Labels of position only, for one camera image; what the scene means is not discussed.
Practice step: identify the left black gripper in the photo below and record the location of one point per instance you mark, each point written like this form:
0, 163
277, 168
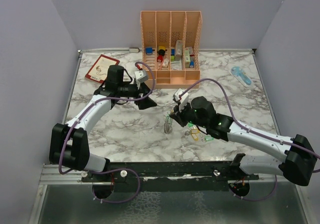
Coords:
145, 103

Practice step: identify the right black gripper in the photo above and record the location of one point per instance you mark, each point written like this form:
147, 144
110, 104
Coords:
178, 114

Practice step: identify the metal keyring with yellow grip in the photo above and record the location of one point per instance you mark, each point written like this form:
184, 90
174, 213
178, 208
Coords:
168, 124

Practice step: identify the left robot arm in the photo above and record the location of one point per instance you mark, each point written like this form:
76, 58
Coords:
69, 146

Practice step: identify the yellow tag key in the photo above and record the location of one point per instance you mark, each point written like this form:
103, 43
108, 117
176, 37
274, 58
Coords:
193, 133

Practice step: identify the small white red box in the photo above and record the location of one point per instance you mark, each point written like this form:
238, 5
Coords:
165, 63

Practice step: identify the light green tag key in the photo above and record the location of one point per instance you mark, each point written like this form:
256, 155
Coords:
207, 138

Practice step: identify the blue toy block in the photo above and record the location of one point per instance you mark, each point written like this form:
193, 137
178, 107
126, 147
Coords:
149, 50

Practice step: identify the red black toy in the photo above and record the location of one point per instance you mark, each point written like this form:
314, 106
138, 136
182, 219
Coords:
161, 55

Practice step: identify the red book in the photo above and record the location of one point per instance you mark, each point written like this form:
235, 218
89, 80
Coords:
98, 72

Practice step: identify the grey green box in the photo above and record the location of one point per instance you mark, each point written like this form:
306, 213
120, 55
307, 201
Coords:
178, 51

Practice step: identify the peach desk organizer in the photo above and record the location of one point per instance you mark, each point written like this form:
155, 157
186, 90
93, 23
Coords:
164, 28

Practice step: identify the blue packaged item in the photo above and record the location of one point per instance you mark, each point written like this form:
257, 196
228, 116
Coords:
241, 76

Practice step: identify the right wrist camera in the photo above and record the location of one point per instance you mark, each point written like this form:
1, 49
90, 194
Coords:
181, 99

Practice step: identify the white wall plug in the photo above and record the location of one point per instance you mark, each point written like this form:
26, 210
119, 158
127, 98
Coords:
134, 50

